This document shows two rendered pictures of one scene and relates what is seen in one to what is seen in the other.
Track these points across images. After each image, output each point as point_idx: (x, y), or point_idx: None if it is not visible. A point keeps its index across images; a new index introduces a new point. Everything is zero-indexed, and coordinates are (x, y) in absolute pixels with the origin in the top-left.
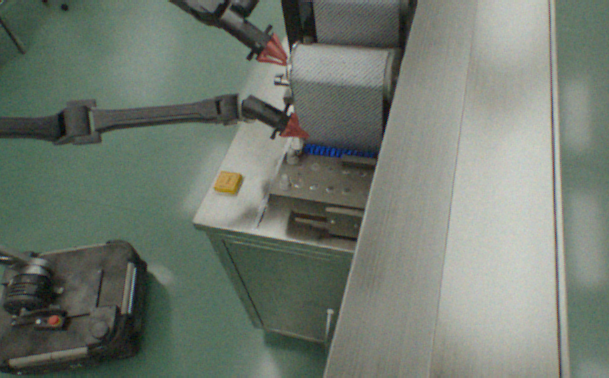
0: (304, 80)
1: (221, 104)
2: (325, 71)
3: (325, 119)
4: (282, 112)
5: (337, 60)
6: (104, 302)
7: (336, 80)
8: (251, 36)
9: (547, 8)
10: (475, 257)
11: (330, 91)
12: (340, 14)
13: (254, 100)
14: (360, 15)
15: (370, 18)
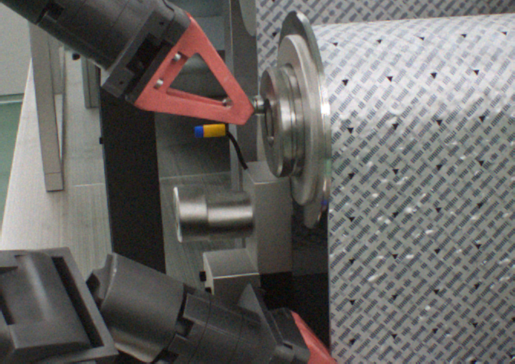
0: (381, 114)
1: (13, 286)
2: (456, 67)
3: (445, 293)
4: (257, 310)
5: (480, 31)
6: None
7: (503, 92)
8: None
9: None
10: None
11: (480, 146)
12: None
13: (142, 268)
14: None
15: (436, 0)
